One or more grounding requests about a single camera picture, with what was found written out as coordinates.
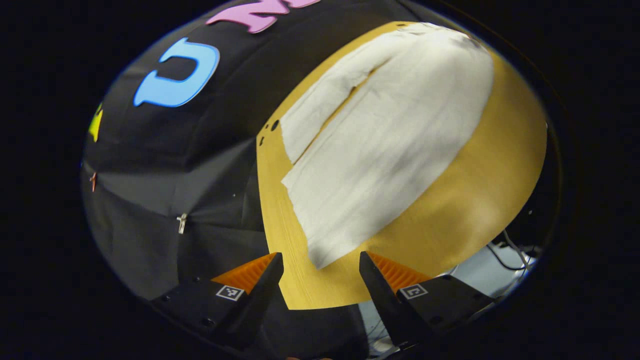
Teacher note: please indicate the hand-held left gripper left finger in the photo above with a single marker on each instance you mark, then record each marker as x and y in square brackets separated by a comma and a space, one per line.
[265, 300]

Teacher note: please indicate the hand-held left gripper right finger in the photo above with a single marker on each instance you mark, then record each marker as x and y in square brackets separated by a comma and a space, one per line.
[380, 300]

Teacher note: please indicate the white jeans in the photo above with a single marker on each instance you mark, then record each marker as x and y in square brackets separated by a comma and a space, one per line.
[380, 150]

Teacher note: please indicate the white cloth clip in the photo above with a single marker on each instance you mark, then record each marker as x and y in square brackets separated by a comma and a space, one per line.
[182, 223]

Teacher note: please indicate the black backdrop cloth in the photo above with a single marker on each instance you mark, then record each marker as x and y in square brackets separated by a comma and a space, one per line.
[200, 150]

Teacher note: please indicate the orange cloth clip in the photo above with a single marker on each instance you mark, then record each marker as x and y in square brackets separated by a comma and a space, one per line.
[93, 181]

